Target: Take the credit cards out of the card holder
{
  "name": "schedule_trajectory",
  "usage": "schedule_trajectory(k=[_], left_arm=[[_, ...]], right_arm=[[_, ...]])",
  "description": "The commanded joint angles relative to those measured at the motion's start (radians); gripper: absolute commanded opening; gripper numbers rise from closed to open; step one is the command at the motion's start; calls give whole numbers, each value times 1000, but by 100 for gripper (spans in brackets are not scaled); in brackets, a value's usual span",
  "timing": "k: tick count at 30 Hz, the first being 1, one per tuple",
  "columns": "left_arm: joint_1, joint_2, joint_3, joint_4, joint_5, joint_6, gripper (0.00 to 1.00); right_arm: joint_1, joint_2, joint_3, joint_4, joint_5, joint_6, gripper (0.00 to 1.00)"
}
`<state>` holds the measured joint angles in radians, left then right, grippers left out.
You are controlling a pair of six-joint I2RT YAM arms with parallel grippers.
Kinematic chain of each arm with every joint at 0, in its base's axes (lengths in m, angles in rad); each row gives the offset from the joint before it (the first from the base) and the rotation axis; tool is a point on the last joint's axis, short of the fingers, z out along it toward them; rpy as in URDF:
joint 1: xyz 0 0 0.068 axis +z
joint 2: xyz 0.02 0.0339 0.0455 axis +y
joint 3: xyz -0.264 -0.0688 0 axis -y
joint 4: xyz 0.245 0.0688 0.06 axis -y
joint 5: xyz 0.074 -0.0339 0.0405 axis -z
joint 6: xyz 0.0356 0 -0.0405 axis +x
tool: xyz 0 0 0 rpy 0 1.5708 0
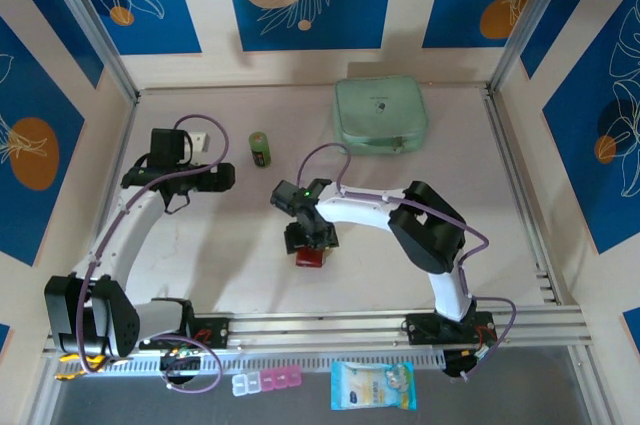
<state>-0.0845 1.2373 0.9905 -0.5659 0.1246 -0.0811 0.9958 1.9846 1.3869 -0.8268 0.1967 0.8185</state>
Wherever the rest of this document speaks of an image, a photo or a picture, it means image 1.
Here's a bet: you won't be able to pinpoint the red card holder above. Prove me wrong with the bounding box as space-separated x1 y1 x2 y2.
294 246 329 270

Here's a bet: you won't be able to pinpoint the green cylindrical battery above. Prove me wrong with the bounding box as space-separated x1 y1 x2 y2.
248 130 274 169

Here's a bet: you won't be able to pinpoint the mint green zip pouch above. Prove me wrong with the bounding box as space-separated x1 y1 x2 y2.
333 75 430 156

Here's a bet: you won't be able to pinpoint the white pink pill organizer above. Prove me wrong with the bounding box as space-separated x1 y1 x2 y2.
231 367 304 398

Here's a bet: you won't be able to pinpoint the blue wet wipes packet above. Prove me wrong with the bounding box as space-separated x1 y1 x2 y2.
329 360 417 412

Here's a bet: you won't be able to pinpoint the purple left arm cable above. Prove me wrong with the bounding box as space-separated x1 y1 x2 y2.
74 113 231 376

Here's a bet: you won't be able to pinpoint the aluminium back rail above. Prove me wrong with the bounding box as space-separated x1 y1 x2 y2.
135 86 494 96

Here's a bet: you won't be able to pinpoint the aluminium side rail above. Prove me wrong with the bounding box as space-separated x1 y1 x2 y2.
482 87 574 306
69 94 141 319

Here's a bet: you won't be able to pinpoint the aluminium front rail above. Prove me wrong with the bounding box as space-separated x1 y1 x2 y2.
42 304 596 354

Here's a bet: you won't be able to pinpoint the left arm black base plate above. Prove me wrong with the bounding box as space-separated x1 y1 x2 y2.
138 314 232 352

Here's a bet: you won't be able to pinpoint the slotted grey cable duct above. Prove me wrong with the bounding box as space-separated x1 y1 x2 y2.
57 348 447 377

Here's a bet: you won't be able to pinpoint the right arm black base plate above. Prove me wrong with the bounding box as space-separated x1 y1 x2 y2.
404 311 497 346

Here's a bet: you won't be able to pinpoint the purple cable loop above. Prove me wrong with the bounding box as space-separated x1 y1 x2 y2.
162 339 223 395

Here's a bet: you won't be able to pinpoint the aluminium corner post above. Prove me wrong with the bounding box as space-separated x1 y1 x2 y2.
37 0 141 104
491 0 585 94

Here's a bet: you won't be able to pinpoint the yellow handled pliers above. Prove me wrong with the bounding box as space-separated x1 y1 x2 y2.
54 352 114 381

